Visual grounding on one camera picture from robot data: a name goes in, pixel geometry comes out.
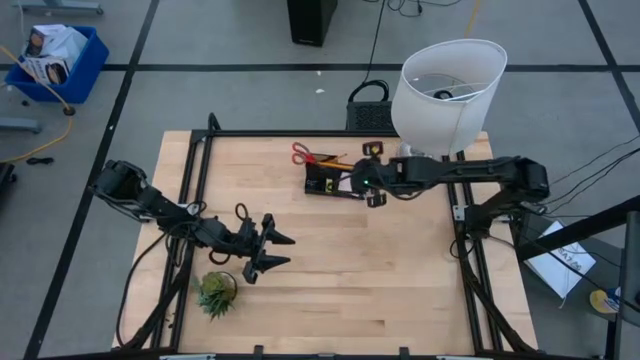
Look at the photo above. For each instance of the black metal stand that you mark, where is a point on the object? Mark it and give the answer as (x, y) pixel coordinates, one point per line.
(575, 230)

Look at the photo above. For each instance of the pink sticky note pad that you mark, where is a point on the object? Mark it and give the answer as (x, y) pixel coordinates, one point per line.
(345, 186)

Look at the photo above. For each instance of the blue plastic bin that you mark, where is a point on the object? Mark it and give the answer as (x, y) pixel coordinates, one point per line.
(85, 75)

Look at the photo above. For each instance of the black computer tower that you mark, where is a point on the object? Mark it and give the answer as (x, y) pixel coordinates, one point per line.
(311, 22)

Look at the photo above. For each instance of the black mesh computer box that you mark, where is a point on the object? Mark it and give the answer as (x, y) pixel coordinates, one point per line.
(370, 117)

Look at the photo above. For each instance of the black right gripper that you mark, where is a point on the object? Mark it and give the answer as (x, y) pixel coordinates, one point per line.
(372, 175)

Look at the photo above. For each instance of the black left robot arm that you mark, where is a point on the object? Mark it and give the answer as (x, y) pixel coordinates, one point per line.
(150, 202)

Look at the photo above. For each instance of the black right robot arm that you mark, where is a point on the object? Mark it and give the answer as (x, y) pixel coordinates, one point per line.
(475, 170)

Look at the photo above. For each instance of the yellow round disc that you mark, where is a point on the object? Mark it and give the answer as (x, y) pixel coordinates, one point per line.
(602, 301)

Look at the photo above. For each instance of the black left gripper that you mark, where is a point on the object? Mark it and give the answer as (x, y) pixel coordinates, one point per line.
(251, 274)

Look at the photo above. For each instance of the white plastic bag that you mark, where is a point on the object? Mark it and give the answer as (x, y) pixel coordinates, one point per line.
(62, 42)

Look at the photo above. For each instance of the black floor plug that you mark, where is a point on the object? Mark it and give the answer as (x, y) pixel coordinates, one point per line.
(69, 110)

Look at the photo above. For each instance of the white printed paper sheet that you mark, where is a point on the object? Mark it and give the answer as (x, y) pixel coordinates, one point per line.
(560, 270)

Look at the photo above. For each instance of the white table lamp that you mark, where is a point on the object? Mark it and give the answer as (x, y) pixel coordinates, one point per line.
(440, 115)

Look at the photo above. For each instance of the left wrist camera housing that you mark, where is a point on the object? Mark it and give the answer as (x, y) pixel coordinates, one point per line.
(248, 239)

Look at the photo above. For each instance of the grey metal floor foot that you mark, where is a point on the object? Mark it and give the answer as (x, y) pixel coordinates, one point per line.
(20, 125)
(60, 7)

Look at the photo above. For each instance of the printed cardboard carton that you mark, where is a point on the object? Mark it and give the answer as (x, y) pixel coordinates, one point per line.
(47, 70)

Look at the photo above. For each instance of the black mesh desk organizer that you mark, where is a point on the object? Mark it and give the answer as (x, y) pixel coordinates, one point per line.
(320, 182)

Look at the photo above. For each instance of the potted succulent plant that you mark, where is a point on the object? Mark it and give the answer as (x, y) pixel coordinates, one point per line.
(215, 292)

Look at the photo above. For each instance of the black aluminium table frame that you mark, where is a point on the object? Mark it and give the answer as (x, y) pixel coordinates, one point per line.
(300, 133)

